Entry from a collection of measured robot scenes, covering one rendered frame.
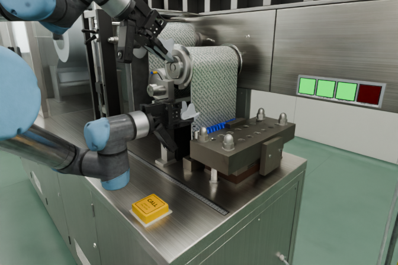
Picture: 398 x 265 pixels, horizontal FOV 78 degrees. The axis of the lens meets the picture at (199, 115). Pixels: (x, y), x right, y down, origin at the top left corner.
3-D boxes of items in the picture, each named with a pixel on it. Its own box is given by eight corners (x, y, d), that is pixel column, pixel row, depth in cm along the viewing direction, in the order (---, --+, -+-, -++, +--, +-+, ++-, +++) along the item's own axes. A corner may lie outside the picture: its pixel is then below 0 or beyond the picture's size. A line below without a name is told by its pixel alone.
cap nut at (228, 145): (219, 148, 73) (220, 133, 71) (227, 145, 75) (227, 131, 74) (228, 152, 70) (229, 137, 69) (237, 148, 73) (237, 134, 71)
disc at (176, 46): (164, 86, 89) (163, 43, 84) (166, 86, 89) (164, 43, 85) (192, 92, 79) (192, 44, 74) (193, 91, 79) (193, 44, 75)
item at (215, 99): (191, 136, 85) (191, 82, 79) (234, 120, 100) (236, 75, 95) (192, 136, 84) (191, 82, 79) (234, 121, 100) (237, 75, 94)
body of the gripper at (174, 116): (184, 100, 74) (150, 108, 66) (185, 128, 76) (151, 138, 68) (169, 96, 79) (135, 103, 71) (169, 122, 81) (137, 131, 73)
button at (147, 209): (131, 211, 65) (131, 203, 65) (154, 200, 70) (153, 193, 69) (145, 225, 61) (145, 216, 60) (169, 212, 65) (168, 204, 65)
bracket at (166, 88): (154, 163, 91) (149, 80, 82) (168, 157, 95) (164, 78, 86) (162, 168, 88) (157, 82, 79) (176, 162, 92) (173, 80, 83)
